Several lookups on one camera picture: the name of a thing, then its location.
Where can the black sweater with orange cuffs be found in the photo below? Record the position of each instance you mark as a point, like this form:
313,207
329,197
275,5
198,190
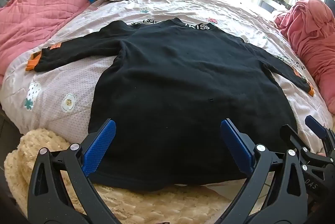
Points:
170,82

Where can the cream fluffy blanket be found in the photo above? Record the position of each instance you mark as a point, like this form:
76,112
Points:
162,205

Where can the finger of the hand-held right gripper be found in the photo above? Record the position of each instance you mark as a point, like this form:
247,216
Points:
291,136
315,123

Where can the pink quilted pillow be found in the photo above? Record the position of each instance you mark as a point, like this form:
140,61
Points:
39,9

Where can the pink crumpled duvet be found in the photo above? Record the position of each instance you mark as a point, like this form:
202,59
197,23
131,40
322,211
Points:
311,38

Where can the dark flat panel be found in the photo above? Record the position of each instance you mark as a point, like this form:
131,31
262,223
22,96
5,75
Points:
329,1

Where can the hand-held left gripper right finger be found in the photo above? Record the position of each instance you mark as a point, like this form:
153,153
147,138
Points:
236,146

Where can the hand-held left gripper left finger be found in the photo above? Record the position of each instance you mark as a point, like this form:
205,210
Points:
100,148

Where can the pink strawberry print bed sheet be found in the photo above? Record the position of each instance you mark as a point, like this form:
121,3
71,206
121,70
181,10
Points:
183,1

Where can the white desk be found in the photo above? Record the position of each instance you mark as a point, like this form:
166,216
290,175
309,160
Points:
272,5

